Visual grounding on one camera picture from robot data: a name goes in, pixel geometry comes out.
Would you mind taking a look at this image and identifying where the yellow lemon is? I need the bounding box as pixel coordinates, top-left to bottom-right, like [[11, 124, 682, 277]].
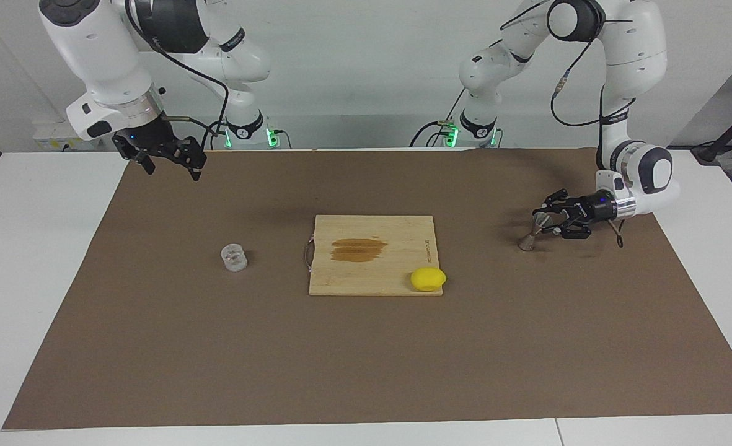
[[410, 267, 448, 292]]

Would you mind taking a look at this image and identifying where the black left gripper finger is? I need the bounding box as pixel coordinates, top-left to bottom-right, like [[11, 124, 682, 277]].
[[542, 224, 591, 239], [532, 190, 574, 219]]

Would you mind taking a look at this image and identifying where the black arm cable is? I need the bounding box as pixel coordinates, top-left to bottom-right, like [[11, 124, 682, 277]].
[[500, 0, 639, 248], [124, 0, 230, 149]]

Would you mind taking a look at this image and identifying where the clear glass cup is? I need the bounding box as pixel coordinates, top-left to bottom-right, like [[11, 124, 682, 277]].
[[220, 243, 249, 273]]

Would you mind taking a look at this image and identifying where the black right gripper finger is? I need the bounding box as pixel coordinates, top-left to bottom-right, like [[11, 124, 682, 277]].
[[172, 136, 208, 181], [112, 133, 156, 175]]

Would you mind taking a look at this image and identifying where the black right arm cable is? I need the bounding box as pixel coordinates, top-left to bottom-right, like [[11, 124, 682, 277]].
[[124, 0, 230, 149]]

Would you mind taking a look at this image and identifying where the metal jigger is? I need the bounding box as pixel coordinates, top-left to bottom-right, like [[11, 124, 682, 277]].
[[518, 214, 552, 251]]

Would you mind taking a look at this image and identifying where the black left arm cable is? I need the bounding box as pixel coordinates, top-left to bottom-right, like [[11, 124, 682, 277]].
[[500, 0, 639, 248]]

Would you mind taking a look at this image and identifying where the wooden cutting board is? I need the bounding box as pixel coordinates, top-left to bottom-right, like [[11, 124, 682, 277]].
[[304, 214, 444, 297]]

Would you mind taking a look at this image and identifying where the white wall socket box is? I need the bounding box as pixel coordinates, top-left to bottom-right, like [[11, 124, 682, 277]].
[[33, 121, 103, 151]]

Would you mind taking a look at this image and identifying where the brown table mat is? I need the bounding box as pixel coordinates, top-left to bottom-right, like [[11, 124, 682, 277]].
[[2, 147, 732, 430]]

